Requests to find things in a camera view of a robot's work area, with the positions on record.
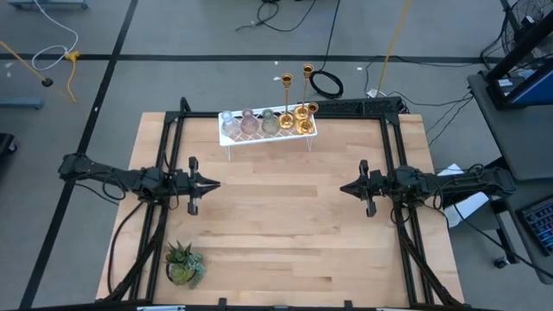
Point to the yellow pole with black tip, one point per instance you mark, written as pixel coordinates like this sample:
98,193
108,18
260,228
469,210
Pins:
46,81

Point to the black aluminium table frame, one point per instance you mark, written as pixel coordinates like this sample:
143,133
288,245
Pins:
386,142

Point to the tall gold candlestick holder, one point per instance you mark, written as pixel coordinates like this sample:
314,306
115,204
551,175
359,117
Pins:
301,113

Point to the clear glass candle holder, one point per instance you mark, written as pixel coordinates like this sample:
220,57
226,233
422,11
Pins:
229,127

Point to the grey equipment table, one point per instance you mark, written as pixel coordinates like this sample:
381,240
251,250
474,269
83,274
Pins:
531,268

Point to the grey side desk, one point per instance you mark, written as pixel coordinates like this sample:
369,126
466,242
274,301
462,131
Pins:
514,138

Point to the grey flat stand base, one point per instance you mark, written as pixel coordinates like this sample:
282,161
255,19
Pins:
21,103

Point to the white power adapter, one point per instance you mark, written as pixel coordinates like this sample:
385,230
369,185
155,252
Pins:
371,92

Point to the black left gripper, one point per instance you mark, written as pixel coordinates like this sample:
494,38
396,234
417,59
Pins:
193,203

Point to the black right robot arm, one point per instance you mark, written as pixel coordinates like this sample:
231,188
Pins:
466,181

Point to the potted succulent plant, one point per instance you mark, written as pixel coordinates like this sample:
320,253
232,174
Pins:
183,263

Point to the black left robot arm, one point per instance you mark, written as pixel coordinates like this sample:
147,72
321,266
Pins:
108,175

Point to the black diagonal beam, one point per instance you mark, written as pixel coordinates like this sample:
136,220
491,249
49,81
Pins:
518,47

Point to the keypad with lit keys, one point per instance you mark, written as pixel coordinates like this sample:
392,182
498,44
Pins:
540,222

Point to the pink glass candle holder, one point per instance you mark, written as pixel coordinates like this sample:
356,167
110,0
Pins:
249,125

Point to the green glass candle holder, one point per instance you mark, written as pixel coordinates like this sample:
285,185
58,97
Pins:
270,125

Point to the blue screen device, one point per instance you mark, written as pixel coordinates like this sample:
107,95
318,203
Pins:
535,88

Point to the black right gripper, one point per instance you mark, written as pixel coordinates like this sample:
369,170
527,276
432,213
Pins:
373,183

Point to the short gold candlestick holder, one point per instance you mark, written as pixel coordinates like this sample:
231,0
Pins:
305,126

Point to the medium gold candlestick holder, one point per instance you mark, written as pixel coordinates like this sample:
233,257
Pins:
286,121

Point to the white paper sheet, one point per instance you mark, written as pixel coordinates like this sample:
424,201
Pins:
464,207

